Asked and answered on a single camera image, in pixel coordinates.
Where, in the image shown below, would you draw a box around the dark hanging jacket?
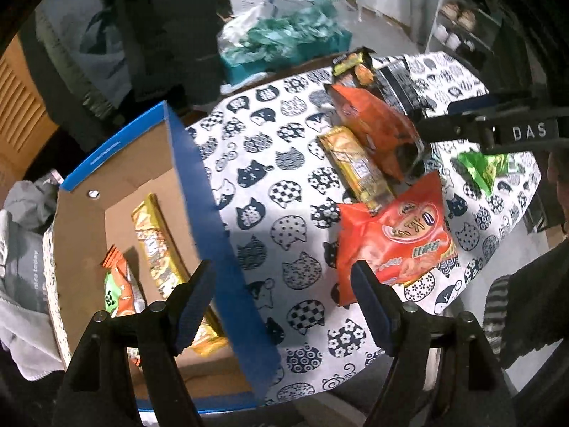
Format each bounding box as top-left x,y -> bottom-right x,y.
113,0 -> 227,103

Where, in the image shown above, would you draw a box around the orange snack bag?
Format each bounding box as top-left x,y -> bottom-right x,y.
324,84 -> 430,183

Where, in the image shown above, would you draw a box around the grey fabric bag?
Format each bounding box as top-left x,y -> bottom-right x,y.
0,213 -> 58,316

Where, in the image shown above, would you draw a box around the white fleece cloth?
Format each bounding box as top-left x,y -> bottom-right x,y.
0,294 -> 67,381

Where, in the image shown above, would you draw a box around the black snack packet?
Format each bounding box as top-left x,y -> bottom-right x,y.
376,60 -> 438,121

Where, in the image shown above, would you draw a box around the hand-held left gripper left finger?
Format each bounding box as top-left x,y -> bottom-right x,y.
53,260 -> 218,427

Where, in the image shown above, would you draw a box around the long yellow snack packet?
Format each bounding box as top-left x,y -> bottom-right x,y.
131,193 -> 229,357

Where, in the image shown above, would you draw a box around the wooden louvre door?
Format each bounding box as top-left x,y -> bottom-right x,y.
0,36 -> 60,179

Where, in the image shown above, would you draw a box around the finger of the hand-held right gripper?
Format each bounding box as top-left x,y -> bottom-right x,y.
418,113 -> 494,144
447,90 -> 549,116

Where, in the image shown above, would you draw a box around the blue-edged cardboard box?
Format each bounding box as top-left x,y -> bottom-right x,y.
47,100 -> 283,414

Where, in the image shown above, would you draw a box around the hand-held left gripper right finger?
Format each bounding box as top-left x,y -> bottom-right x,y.
350,260 -> 519,427

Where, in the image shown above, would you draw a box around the cat print tablecloth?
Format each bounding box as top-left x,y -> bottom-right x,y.
184,51 -> 541,410

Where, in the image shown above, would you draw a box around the orange green snack packet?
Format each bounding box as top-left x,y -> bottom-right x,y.
101,244 -> 147,365

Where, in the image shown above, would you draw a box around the red snack bag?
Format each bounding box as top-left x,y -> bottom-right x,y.
331,171 -> 458,307

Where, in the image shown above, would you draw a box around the yellow orange snack box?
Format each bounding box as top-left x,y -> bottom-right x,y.
331,47 -> 378,92

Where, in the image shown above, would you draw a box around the gold snack packet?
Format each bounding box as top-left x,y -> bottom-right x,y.
318,125 -> 396,213

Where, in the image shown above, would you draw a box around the grey garment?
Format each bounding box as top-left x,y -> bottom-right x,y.
4,173 -> 63,223

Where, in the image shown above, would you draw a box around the person's dark sweater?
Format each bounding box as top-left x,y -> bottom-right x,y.
482,249 -> 569,368

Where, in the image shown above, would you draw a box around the white shoe rack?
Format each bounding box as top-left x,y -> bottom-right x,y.
424,0 -> 507,72

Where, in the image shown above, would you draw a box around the grey green hanging coat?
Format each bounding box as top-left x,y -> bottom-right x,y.
36,0 -> 134,112

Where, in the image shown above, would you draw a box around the teal storage box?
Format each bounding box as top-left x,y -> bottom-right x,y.
220,49 -> 276,86

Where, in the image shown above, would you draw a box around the green plastic bags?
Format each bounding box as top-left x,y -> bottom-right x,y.
218,2 -> 352,85

